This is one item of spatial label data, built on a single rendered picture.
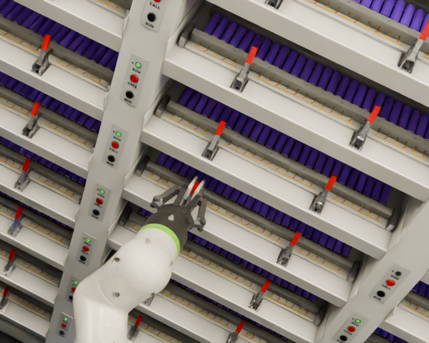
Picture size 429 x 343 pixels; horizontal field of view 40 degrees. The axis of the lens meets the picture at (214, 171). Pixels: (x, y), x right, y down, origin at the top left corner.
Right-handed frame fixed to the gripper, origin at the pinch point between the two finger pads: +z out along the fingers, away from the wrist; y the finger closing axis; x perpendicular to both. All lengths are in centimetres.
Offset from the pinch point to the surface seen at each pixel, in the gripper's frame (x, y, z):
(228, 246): -10.4, 13.4, 0.1
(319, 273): -6.9, 35.9, 1.9
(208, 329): -44.4, 19.3, 9.1
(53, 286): -62, -29, 14
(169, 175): -2.5, -7.3, 4.8
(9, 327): -94, -40, 20
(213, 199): -2.9, 4.9, 4.5
